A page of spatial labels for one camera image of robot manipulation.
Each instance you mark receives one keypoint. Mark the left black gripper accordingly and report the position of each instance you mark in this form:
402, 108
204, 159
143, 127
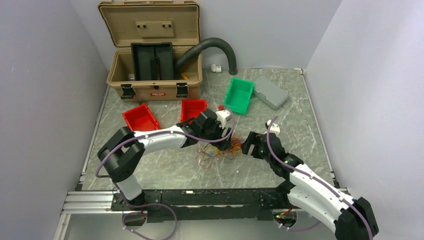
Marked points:
224, 144

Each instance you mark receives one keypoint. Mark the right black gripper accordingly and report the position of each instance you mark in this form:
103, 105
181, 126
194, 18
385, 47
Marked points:
253, 138

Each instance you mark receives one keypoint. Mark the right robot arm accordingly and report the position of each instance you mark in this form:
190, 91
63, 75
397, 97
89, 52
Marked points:
347, 217

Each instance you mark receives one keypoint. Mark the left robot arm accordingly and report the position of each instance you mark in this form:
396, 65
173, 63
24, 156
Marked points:
122, 153

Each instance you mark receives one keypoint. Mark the green plastic bin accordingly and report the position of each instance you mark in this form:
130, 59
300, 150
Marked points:
238, 95

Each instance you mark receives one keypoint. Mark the grey plastic case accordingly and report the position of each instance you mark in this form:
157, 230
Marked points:
269, 92

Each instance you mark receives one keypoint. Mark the red bin centre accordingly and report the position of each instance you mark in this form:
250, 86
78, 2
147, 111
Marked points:
191, 108

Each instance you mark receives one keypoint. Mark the red bin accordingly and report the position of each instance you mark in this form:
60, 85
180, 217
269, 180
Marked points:
191, 108
141, 119

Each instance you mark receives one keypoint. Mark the white pipe fitting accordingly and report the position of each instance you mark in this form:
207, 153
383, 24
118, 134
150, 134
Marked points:
216, 68

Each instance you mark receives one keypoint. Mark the yellow tool in toolbox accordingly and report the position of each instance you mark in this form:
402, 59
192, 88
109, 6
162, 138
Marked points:
184, 76

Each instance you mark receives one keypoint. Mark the red bin left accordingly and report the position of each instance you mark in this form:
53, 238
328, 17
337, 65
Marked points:
141, 119

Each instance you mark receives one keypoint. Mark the black toolbox tray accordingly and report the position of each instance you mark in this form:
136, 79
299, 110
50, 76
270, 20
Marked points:
153, 61

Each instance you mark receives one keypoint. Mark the tan open toolbox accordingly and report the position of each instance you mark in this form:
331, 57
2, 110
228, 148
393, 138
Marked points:
150, 36

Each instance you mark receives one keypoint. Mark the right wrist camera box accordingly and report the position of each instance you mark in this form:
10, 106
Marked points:
272, 128

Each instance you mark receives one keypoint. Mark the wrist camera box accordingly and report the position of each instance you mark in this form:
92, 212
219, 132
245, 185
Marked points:
272, 128
223, 116

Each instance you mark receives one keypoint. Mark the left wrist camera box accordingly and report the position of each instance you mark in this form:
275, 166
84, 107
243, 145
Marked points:
223, 116

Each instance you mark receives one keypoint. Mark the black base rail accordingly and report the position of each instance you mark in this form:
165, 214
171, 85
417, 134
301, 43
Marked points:
161, 205

